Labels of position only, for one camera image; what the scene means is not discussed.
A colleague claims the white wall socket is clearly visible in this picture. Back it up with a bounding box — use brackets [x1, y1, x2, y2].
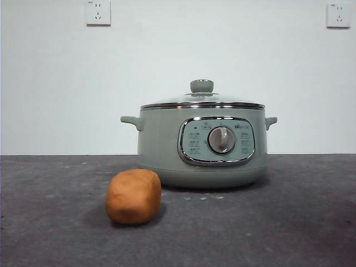
[326, 2, 351, 29]
[85, 0, 112, 27]

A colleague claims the brown potato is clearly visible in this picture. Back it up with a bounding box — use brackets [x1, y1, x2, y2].
[105, 168, 162, 225]

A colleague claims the glass lid with green knob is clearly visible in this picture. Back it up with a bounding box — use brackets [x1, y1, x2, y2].
[140, 79, 266, 110]

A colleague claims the pale green electric pot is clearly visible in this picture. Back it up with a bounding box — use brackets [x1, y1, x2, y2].
[120, 104, 278, 190]

